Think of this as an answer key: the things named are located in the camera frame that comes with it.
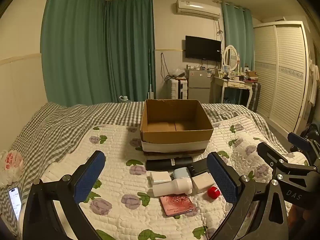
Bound white louvred wardrobe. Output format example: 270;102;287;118
252;20;316;133

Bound red cylinder cap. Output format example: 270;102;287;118
207;186;221;199

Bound pink booklet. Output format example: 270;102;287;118
159;194;197;218

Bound light green narrow curtain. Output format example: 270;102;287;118
222;2;254;71

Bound white air conditioner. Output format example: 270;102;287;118
175;0;221;20

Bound white red plastic bag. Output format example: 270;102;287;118
0;149;24;188

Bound person's right hand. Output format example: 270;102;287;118
289;203;320;232

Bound hanging wall cables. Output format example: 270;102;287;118
160;52;171;81

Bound clear plastic bag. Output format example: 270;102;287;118
171;68;187;79

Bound grey small fridge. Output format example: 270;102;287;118
187;69;212;104

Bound white charger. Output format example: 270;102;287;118
149;171;172;187

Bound white bottle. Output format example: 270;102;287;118
152;178;193;197

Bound white oval mirror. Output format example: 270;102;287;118
222;45;239;72

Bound long black device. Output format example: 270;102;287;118
146;156;193;172

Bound white suitcase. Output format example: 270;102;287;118
170;78;189;100

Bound white square box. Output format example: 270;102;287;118
192;174;216;193

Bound white mop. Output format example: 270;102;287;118
147;48;155;100

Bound small black device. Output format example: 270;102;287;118
189;159;211;176

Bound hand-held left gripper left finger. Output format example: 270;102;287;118
22;150;108;240

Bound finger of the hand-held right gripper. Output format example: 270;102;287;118
287;132;320;167
257;142;320;180

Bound smartphone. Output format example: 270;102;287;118
8;187;21;222

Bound hanging white cloth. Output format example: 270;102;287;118
308;58;320;106

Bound white floral quilt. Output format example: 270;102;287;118
41;115;310;240

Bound dark suitcase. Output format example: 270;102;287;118
251;81;262;112

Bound white dressing table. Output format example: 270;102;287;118
211;76;254;108

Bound light blue earbud case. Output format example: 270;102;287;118
173;167;192;180

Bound brown cardboard box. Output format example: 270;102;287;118
140;99;214;155

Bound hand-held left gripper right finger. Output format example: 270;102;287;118
207;152;291;240

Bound black wall television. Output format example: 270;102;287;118
185;35;222;62

